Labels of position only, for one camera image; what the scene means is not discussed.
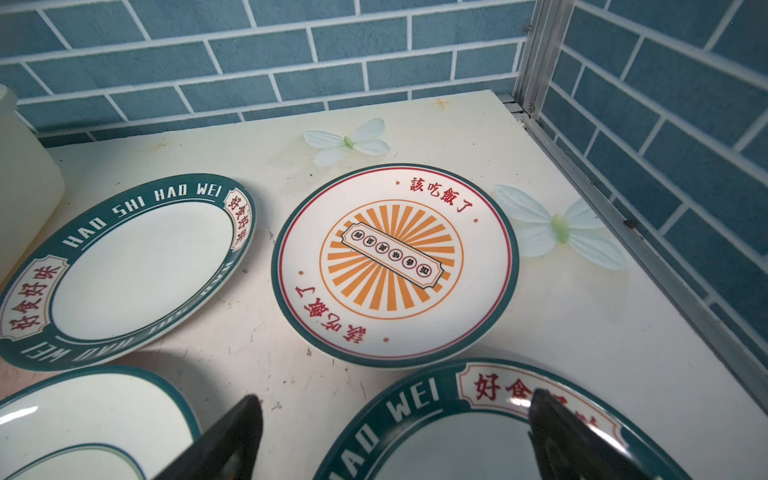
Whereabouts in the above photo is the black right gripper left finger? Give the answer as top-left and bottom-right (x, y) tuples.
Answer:
(156, 394), (263, 479)

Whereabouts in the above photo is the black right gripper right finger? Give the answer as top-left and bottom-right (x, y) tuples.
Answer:
(528, 389), (648, 479)

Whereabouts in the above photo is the white plate green flower outline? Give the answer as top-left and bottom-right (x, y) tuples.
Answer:
(1, 366), (201, 479)

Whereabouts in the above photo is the green rim plate back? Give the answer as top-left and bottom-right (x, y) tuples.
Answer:
(1, 173), (257, 372)

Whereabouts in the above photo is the green rim plate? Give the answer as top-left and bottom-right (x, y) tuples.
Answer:
(1, 173), (257, 372)
(315, 358), (688, 479)

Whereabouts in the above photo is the white plastic bin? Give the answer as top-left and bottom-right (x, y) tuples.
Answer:
(0, 85), (65, 278)

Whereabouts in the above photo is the green rim plate right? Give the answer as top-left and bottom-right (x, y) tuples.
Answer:
(315, 358), (688, 479)

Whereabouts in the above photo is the orange sunburst plate back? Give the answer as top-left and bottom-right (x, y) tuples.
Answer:
(271, 163), (520, 369)

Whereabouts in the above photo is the aluminium corner frame right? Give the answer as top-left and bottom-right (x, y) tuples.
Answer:
(515, 1), (767, 405)

